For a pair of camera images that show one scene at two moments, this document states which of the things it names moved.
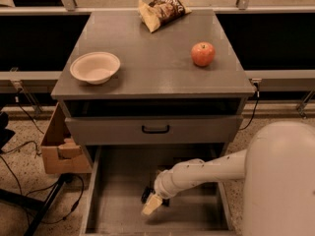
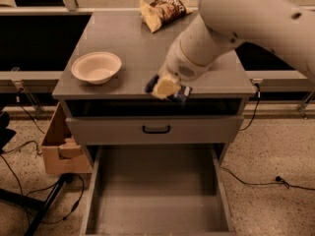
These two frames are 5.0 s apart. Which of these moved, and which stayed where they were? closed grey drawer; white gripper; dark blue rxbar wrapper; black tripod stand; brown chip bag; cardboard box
Moved: white gripper; dark blue rxbar wrapper
Stayed: black tripod stand; closed grey drawer; brown chip bag; cardboard box
